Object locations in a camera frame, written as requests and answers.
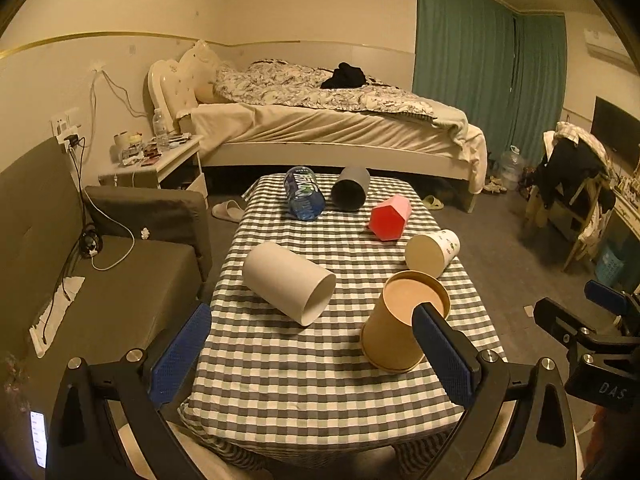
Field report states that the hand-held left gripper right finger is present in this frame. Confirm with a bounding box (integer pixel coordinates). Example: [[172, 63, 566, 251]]
[[411, 303, 584, 480]]

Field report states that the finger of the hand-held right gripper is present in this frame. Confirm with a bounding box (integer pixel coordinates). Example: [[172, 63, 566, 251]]
[[584, 280, 640, 320], [532, 297, 603, 358]]

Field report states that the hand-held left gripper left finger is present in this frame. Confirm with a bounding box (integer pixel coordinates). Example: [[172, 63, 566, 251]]
[[45, 301, 213, 480]]

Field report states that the brown paper cup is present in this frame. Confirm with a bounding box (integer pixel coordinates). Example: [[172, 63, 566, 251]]
[[360, 270, 451, 375]]

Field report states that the person's right forearm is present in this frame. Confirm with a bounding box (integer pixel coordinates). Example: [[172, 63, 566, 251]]
[[586, 406, 617, 480]]

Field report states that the small printed paper cup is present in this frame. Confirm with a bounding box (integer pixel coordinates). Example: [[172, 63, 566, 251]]
[[405, 229, 461, 278]]

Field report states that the large white cup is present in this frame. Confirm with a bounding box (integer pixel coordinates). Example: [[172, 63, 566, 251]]
[[242, 241, 337, 326]]

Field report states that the red hexagonal cup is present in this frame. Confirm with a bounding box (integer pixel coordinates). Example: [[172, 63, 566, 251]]
[[369, 196, 412, 242]]

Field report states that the grey cup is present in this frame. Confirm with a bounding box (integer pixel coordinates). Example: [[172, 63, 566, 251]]
[[331, 166, 371, 212]]

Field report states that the blue plastic basket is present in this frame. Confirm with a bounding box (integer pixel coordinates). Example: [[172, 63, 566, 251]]
[[592, 240, 627, 284]]

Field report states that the grey sofa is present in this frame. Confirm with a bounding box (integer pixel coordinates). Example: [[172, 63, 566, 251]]
[[0, 137, 213, 480]]

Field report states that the grey checked tablecloth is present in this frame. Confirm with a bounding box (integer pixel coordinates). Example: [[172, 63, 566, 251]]
[[177, 172, 508, 476]]

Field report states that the chair with clothes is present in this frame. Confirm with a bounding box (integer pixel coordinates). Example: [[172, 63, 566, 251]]
[[524, 120, 619, 274]]

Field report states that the beige slipper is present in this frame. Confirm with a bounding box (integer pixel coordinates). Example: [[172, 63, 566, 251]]
[[211, 200, 247, 221]]

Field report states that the large water jug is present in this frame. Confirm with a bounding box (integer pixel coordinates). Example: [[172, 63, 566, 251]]
[[500, 145, 527, 192]]

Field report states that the lit phone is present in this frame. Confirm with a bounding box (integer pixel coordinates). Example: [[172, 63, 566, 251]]
[[29, 410, 49, 462]]

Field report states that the black television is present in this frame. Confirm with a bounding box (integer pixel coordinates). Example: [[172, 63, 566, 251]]
[[591, 96, 640, 171]]

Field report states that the white nightstand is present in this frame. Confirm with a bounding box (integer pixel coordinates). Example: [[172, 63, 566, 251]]
[[98, 134, 209, 209]]

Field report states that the blue plastic water bottle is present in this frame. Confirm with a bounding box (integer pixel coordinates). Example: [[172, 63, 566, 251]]
[[283, 166, 327, 222]]

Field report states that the clear water bottle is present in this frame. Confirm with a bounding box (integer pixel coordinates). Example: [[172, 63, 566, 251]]
[[151, 108, 170, 151]]

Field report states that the white air conditioner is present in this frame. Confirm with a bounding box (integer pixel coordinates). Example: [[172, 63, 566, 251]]
[[582, 27, 637, 67]]

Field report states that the white bed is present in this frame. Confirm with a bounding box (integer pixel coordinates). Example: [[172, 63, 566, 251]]
[[147, 40, 488, 213]]

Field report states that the patterned blanket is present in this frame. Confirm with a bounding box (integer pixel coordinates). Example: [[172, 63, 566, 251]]
[[214, 60, 437, 122]]

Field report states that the green curtain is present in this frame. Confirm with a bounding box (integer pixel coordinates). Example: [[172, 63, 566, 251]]
[[411, 0, 568, 111]]

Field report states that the black clothing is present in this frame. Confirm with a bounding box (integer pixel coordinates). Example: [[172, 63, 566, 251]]
[[320, 62, 369, 90]]

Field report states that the white charging cable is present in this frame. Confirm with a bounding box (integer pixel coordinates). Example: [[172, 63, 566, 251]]
[[80, 160, 137, 272]]

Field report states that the white wall socket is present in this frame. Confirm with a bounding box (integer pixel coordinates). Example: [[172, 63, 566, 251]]
[[50, 109, 84, 154]]

